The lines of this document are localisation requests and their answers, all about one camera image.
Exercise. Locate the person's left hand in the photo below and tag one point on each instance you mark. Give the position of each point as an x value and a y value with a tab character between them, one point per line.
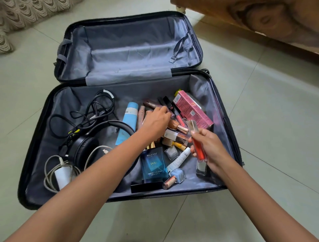
155	122

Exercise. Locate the person's right hand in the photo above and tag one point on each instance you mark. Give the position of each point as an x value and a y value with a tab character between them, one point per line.
214	149

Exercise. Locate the person's left fingers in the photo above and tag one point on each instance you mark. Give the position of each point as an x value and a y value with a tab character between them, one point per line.
163	111

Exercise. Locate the person's right thumb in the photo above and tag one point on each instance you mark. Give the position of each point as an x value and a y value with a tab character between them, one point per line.
203	133

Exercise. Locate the orange lip gloss tube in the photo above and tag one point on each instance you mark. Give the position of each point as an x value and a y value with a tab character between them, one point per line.
194	127

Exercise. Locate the person's left forearm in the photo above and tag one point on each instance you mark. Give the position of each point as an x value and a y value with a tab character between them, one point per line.
82	192

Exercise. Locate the person's right forearm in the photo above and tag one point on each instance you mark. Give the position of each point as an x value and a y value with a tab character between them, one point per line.
259	207

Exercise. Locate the brown lip gloss tube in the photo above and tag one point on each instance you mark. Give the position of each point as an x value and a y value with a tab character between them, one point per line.
150	103

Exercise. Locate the red lip gloss black cap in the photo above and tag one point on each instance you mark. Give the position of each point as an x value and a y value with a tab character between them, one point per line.
178	116

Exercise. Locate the foundation bottle rose gold cap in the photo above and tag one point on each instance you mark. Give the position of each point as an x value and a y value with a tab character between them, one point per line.
178	126

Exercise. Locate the beige concealer tube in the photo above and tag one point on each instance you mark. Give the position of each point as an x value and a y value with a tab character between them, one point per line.
141	117

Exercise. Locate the yellow capped bottle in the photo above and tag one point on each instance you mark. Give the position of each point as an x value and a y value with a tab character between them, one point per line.
177	92

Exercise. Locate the pink cosmetics box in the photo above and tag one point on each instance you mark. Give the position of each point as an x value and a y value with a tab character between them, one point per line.
193	109

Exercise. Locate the square bottle rose gold cap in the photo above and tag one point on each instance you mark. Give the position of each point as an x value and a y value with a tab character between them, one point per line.
175	136

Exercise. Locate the yellow nail polish bottle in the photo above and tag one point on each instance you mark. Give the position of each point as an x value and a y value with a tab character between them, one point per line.
174	144

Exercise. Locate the light blue cream tube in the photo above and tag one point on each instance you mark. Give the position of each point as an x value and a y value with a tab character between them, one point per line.
129	119

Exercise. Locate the small clear glass bottle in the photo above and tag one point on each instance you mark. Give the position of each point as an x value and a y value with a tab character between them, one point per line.
201	169

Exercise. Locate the gold lipstick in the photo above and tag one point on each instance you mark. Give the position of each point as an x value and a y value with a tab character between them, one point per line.
150	145

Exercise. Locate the clear nail polish bottle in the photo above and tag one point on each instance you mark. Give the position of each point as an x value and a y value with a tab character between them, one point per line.
172	152

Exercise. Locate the white cream tube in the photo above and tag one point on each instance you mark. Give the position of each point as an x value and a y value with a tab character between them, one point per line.
178	160

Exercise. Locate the light blue nail polish bottle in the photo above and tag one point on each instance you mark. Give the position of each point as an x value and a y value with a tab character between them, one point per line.
177	175

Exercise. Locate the blue perfume bottle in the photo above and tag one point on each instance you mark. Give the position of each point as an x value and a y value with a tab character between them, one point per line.
153	164

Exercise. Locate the black open suitcase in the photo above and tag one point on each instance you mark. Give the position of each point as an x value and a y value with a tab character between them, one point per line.
129	49

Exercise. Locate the black headphones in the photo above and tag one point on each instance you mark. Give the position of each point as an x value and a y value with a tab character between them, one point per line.
82	149

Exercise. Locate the carved wooden furniture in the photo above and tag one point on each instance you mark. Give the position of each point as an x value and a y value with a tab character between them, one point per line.
261	17

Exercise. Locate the beige patterned fabric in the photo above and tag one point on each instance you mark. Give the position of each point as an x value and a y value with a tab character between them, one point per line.
27	12

